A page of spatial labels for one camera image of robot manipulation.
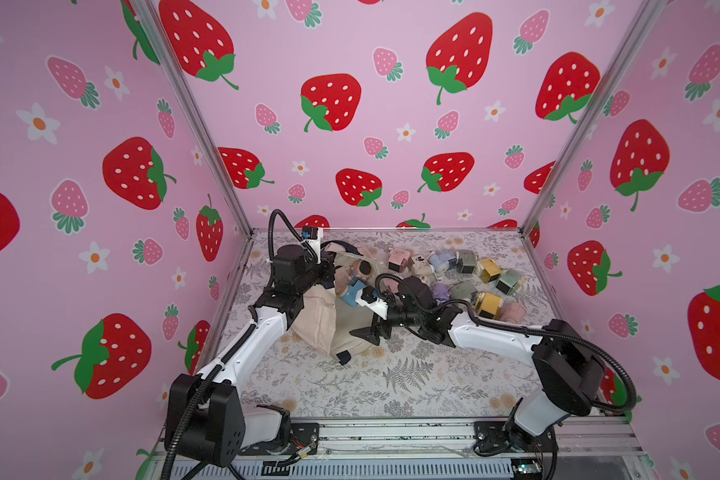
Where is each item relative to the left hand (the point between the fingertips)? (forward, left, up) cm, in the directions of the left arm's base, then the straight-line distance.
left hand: (337, 251), depth 81 cm
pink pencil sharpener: (+14, -19, -20) cm, 31 cm away
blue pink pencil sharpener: (-15, -5, +1) cm, 16 cm away
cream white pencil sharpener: (+12, -27, -21) cm, 36 cm away
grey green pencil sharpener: (+13, -44, -20) cm, 49 cm away
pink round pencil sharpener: (-9, -52, -18) cm, 56 cm away
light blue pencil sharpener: (+14, -36, -20) cm, 43 cm away
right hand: (-17, -5, -8) cm, 20 cm away
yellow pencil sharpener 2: (-3, -48, -22) cm, 53 cm away
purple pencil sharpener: (-1, -32, -18) cm, 37 cm away
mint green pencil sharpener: (+6, -57, -21) cm, 61 cm away
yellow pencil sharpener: (+10, -52, -22) cm, 57 cm away
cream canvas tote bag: (-14, +4, -13) cm, 20 cm away
